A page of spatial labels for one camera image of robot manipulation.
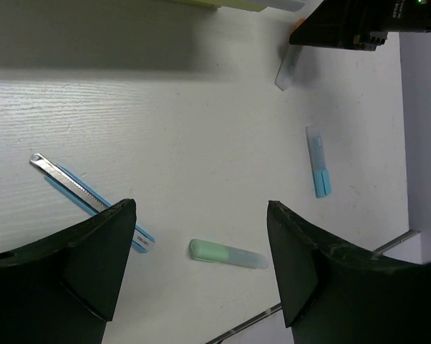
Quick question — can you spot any blue capped highlighter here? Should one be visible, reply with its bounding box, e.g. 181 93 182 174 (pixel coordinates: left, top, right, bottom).
306 126 331 198

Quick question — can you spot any green metal drawer chest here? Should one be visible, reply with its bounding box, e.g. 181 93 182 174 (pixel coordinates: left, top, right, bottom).
177 0 306 12

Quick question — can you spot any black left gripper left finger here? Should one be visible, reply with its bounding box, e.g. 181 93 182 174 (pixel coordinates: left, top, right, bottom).
0 199 136 343

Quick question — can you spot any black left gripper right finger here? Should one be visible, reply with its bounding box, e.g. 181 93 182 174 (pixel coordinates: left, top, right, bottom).
267 201 431 343

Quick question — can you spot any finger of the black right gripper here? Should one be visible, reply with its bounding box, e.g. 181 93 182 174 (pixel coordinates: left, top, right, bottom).
289 0 387 49

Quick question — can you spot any green capped highlighter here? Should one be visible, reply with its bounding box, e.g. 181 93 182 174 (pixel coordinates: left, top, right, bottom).
189 239 268 269

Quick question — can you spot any orange capped highlighter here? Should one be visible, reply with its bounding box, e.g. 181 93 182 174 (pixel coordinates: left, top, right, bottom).
274 17 306 92

